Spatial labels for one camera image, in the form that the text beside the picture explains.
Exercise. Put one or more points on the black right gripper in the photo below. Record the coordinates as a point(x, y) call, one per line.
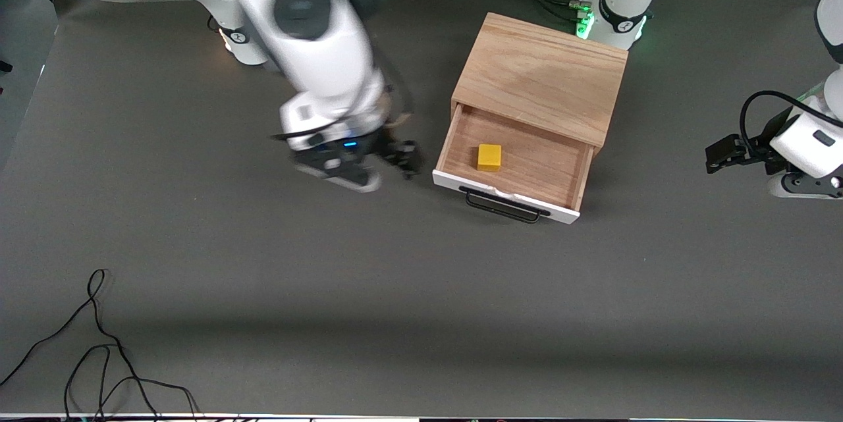
point(388, 147)

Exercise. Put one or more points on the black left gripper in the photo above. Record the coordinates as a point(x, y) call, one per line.
point(755, 145)

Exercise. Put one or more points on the yellow wooden block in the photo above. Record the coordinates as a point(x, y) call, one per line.
point(489, 157)

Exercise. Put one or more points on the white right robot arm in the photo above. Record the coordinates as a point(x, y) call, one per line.
point(323, 60)

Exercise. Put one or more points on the wooden drawer cabinet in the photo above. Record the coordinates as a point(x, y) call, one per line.
point(540, 73)

